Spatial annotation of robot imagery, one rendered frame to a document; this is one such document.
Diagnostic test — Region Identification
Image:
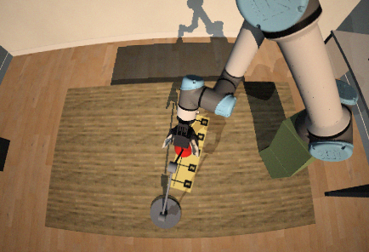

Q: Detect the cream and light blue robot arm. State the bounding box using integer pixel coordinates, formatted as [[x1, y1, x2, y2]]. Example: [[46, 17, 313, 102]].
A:
[[177, 0, 358, 162]]

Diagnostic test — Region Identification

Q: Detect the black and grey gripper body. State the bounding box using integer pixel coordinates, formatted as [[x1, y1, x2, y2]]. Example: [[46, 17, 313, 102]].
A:
[[171, 115, 196, 149]]

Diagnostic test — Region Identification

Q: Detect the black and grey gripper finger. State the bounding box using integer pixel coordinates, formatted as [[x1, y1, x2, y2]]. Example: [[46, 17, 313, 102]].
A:
[[190, 131, 199, 158], [162, 126, 176, 149]]

